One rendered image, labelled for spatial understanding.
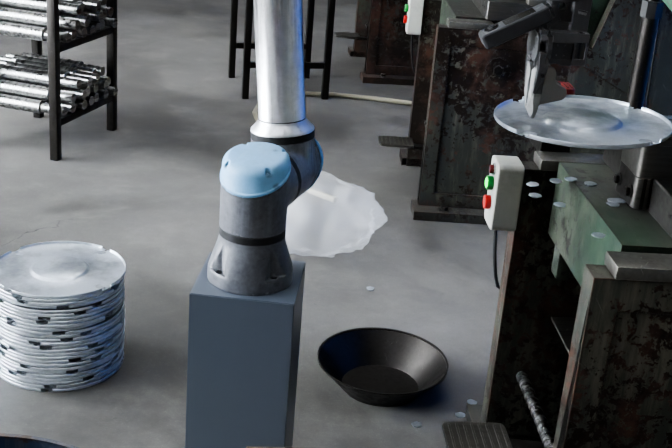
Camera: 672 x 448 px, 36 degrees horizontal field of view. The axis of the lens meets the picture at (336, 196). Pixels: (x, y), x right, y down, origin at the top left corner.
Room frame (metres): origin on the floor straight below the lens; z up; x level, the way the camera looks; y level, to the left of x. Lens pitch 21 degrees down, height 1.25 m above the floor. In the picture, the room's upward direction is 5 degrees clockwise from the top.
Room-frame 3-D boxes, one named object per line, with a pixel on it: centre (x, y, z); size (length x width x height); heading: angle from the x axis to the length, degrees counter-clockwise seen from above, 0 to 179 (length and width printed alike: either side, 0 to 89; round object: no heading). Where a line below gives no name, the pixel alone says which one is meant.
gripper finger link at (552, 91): (1.65, -0.33, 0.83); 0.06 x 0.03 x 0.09; 94
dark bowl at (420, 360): (2.09, -0.14, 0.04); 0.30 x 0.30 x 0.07
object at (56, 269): (2.09, 0.60, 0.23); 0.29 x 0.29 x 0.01
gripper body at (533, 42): (1.66, -0.33, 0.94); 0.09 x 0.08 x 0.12; 94
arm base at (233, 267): (1.67, 0.14, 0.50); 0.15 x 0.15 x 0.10
